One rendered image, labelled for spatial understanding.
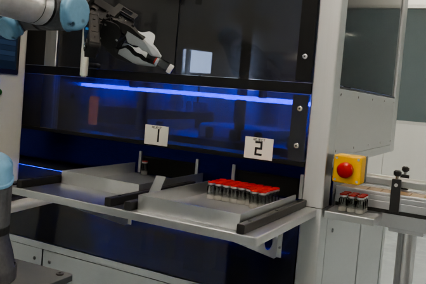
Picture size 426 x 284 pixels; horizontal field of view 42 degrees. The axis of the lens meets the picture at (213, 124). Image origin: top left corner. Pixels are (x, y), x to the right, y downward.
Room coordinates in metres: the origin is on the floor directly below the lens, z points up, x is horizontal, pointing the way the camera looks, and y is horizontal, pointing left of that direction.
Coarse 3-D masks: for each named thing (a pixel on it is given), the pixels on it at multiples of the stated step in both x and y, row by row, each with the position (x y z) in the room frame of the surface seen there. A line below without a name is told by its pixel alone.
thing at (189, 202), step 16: (160, 192) 1.34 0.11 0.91; (176, 192) 1.41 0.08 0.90; (192, 192) 1.48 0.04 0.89; (144, 208) 1.26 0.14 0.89; (160, 208) 1.24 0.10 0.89; (176, 208) 1.22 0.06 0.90; (192, 208) 1.20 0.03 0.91; (208, 208) 1.18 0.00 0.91; (224, 208) 1.36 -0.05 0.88; (240, 208) 1.37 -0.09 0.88; (256, 208) 1.22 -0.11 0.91; (272, 208) 1.30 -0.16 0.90; (224, 224) 1.16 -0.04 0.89
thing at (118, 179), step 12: (84, 168) 1.60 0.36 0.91; (96, 168) 1.65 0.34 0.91; (108, 168) 1.70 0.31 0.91; (120, 168) 1.76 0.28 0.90; (132, 168) 1.81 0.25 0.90; (72, 180) 1.51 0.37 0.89; (84, 180) 1.49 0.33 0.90; (96, 180) 1.47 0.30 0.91; (108, 180) 1.45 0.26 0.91; (120, 180) 1.64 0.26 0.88; (132, 180) 1.66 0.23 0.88; (144, 180) 1.68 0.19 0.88; (168, 180) 1.53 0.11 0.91; (180, 180) 1.59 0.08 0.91; (192, 180) 1.65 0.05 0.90; (120, 192) 1.43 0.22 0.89
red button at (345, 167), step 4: (340, 164) 1.40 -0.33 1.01; (344, 164) 1.39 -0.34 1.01; (348, 164) 1.39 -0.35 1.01; (340, 168) 1.40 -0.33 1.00; (344, 168) 1.39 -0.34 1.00; (348, 168) 1.39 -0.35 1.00; (352, 168) 1.40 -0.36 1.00; (340, 172) 1.40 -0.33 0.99; (344, 172) 1.39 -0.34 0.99; (348, 172) 1.39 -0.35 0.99; (352, 172) 1.40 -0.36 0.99; (340, 176) 1.40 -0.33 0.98; (344, 176) 1.39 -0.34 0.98; (348, 176) 1.39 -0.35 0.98
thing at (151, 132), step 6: (150, 126) 1.70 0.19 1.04; (156, 126) 1.70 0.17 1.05; (162, 126) 1.69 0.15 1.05; (150, 132) 1.70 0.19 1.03; (156, 132) 1.69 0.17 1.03; (162, 132) 1.68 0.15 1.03; (168, 132) 1.68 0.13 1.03; (150, 138) 1.70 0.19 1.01; (156, 138) 1.69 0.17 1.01; (162, 138) 1.68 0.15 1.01; (150, 144) 1.70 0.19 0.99; (156, 144) 1.69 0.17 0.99; (162, 144) 1.68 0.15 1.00
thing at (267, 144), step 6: (246, 138) 1.56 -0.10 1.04; (252, 138) 1.55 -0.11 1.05; (258, 138) 1.54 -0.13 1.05; (264, 138) 1.53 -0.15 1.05; (246, 144) 1.56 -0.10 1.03; (252, 144) 1.55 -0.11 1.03; (258, 144) 1.54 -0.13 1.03; (264, 144) 1.53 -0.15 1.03; (270, 144) 1.52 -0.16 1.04; (246, 150) 1.55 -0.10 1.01; (252, 150) 1.55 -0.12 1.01; (258, 150) 1.54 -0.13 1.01; (264, 150) 1.53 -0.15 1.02; (270, 150) 1.52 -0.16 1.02; (246, 156) 1.55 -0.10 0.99; (252, 156) 1.54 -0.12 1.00; (258, 156) 1.54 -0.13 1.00; (264, 156) 1.53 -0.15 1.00; (270, 156) 1.52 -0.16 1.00
